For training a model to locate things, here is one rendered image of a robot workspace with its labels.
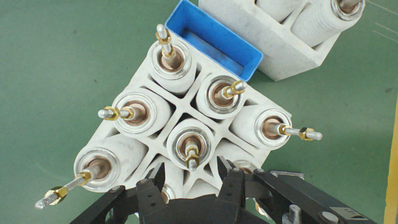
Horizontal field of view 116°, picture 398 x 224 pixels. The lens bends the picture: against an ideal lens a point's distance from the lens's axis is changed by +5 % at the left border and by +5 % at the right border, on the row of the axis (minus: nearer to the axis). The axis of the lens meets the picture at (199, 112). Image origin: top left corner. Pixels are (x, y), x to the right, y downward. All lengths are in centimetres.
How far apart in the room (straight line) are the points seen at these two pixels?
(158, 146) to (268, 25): 42
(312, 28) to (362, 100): 53
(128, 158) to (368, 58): 99
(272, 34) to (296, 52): 8
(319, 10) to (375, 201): 85
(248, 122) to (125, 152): 25
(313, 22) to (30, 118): 91
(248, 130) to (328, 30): 30
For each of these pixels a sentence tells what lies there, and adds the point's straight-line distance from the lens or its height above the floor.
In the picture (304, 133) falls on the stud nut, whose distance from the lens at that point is 23.
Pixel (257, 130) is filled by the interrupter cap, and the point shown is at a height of 25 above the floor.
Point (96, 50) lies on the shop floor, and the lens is 64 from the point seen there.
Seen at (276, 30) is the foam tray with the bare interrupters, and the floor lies 18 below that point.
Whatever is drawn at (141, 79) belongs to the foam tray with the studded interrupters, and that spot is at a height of 18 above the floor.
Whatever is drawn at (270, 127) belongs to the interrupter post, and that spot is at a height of 26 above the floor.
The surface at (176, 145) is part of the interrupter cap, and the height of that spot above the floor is 25.
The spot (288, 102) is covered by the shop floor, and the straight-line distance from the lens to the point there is 64.
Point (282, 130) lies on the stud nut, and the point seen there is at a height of 29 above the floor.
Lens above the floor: 49
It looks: 85 degrees down
